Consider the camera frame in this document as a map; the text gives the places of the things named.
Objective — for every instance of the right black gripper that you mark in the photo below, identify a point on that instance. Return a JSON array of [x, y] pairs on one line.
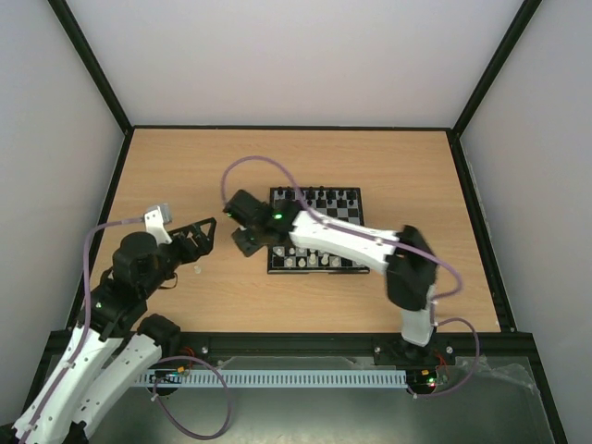
[[245, 241]]

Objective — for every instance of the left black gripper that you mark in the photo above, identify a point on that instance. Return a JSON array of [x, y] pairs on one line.
[[205, 245]]

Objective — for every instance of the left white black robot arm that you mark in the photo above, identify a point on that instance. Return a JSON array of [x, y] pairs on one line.
[[114, 340]]

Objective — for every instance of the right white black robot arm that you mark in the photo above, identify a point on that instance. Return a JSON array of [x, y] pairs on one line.
[[403, 258]]

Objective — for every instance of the circuit board with leds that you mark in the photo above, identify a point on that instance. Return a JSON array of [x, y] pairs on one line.
[[429, 377]]

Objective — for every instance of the black and white chessboard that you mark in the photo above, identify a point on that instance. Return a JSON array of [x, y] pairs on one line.
[[275, 264]]

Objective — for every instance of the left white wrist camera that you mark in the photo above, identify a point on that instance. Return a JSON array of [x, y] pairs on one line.
[[155, 220]]

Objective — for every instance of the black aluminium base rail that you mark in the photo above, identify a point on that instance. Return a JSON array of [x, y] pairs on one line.
[[384, 349]]

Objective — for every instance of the white slotted cable duct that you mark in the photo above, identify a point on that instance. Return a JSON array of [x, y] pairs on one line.
[[278, 379]]

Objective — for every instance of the black frame post left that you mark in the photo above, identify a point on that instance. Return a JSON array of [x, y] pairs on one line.
[[75, 34]]

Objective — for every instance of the black frame post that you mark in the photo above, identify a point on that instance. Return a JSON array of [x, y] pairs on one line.
[[510, 39], [75, 34]]

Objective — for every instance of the black frame post right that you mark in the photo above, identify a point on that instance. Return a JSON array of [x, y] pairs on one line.
[[510, 39]]

